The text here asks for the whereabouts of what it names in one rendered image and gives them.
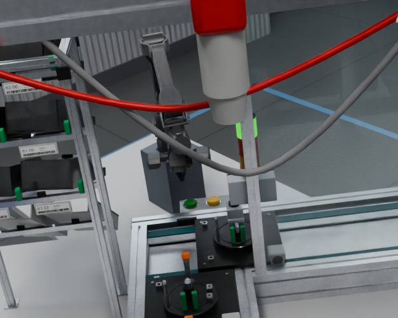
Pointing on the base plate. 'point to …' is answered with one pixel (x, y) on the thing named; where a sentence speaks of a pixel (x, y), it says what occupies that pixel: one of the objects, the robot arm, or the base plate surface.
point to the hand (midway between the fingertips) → (180, 171)
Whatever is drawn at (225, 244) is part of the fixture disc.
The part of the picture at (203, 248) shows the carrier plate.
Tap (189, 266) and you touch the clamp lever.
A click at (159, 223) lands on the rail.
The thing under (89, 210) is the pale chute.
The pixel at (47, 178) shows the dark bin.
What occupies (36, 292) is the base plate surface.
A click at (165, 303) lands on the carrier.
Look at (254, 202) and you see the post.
